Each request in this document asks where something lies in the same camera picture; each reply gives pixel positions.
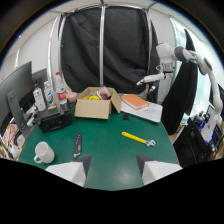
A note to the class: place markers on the yellow-label plastic bottle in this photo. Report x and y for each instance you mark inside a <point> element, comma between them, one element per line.
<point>49,96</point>

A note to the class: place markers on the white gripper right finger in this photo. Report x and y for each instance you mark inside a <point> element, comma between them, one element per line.
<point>156,170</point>

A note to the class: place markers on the computer monitor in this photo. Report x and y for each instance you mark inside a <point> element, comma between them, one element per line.
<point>15,93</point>

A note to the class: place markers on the black hanging cloth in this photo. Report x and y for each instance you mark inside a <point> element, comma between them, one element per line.
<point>181,93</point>

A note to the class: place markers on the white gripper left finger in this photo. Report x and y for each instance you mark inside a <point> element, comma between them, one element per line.
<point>71,170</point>

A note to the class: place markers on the silver laptop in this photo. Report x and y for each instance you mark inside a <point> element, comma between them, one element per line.
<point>146,112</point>

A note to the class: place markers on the orange book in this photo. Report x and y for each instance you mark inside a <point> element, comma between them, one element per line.
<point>134,101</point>

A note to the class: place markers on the red-label plastic bottle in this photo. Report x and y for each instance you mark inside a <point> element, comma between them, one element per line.
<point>60,89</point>

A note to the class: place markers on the black chair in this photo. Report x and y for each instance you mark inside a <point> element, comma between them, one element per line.
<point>190,143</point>

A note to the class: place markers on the white ceramic mug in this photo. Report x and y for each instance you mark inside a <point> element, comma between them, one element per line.
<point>44,152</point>

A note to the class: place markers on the open cardboard box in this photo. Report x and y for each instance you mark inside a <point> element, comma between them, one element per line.
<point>96,104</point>

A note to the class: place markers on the pink bowl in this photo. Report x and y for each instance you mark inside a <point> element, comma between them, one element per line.
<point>71,97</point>

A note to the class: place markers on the black curtain backdrop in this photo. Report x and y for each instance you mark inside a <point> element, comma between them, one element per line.
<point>106,50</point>

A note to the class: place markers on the white plastic bottle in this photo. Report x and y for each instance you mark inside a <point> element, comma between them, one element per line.
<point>39,98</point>

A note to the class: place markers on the metal frame pole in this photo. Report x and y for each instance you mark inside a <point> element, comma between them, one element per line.
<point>102,46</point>

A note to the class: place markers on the black folding knife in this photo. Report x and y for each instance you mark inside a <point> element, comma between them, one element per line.
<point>77,145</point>

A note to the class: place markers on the small black adapter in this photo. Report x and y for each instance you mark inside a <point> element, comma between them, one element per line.
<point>126,117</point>

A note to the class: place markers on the black equipment case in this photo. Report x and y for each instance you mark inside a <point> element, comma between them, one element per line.
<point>55,118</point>

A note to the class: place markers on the yellow adjustable wrench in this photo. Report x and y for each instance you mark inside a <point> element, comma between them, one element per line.
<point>137,138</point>

